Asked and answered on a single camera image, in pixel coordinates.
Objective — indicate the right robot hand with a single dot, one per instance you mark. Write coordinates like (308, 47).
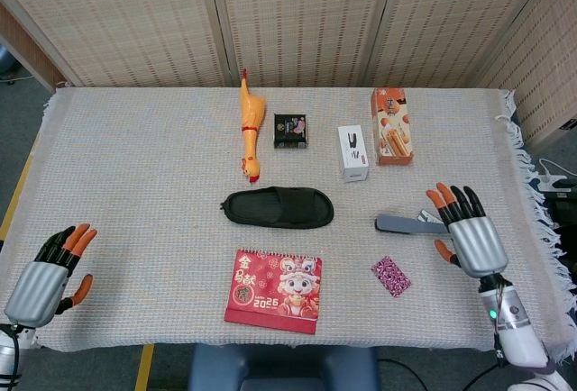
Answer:
(478, 247)

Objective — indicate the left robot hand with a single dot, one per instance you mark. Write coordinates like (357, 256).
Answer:
(40, 287)

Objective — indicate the grey cleaning brush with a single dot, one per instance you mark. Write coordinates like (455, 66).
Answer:
(401, 224)

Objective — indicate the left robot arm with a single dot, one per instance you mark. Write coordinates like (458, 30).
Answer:
(6, 355)

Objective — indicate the white power strip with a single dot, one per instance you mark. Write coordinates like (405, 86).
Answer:
(552, 181)

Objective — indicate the orange snack box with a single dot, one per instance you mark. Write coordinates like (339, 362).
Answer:
(392, 127)

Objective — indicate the white stapler box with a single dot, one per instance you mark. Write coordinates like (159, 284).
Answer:
(353, 154)

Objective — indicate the beige woven tablecloth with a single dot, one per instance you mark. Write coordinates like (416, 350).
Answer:
(158, 184)

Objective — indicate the black rubber slipper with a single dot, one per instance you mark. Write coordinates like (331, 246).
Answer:
(279, 208)

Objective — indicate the red 2026 desk calendar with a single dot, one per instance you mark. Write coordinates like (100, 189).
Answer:
(275, 292)

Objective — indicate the black rectangular tin can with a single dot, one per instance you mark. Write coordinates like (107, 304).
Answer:
(291, 130)

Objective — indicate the yellow rubber chicken toy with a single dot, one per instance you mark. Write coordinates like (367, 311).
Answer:
(252, 116)

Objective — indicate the woven folding screen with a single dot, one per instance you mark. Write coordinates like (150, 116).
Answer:
(306, 17)

